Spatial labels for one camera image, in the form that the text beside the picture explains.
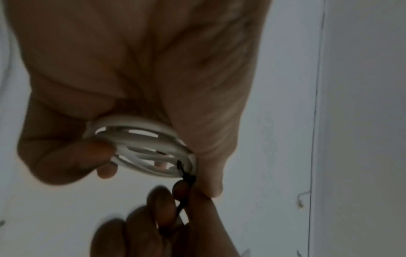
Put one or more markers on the person's left hand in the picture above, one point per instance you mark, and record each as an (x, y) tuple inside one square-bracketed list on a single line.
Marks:
[(142, 50)]

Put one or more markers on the person's right hand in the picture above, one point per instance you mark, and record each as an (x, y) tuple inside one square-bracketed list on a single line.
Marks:
[(203, 226)]

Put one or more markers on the thin black nylon zip tie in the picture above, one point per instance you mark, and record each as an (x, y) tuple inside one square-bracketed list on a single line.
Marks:
[(187, 175)]

